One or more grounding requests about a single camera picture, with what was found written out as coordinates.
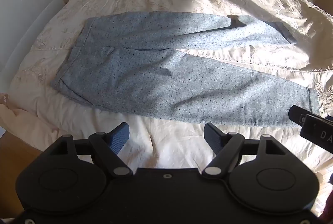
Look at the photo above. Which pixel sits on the peach cloth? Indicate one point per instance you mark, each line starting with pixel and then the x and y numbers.
pixel 23 122

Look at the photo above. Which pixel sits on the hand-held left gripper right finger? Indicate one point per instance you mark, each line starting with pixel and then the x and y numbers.
pixel 212 138

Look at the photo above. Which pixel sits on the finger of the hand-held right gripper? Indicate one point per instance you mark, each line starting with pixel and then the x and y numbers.
pixel 298 114

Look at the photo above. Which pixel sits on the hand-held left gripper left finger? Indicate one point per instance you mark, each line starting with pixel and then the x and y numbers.
pixel 120 138

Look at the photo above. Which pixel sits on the light blue speckled pants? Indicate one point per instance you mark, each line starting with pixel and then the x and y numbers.
pixel 145 75

